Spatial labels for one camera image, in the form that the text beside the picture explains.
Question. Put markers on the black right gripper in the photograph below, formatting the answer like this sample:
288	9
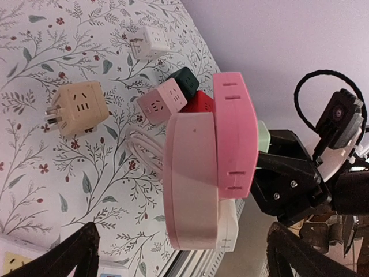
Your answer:
287	183

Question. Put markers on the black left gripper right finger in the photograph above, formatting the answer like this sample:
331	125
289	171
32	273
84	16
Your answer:
286	252

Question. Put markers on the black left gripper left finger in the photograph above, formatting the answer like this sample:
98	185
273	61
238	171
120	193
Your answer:
78	253

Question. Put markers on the green cube adapter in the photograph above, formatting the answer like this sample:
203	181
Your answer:
263	137

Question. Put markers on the white adapter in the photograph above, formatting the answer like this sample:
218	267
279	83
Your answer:
228	228

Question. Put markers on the pink heart adapter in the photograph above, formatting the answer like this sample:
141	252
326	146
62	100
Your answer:
236	135

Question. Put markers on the pink round socket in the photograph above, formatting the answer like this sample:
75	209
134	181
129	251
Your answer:
190	190

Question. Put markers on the red cube socket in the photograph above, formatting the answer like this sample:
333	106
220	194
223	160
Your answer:
200	102

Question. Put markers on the beige cube socket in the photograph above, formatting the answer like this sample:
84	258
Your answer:
77	107

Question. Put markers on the dark green cube socket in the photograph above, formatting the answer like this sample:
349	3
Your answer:
186	81

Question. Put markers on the pink cube socket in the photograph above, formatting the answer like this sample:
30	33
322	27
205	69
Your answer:
160	103

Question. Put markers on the white cube socket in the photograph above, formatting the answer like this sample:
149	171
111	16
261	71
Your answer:
150	44

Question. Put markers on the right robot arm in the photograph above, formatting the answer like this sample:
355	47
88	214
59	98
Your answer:
348	186

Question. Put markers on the floral table mat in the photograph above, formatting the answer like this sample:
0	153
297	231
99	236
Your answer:
52	185

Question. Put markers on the white colourful power strip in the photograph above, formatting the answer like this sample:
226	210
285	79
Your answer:
15	253

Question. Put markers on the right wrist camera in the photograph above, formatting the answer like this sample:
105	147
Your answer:
338	129

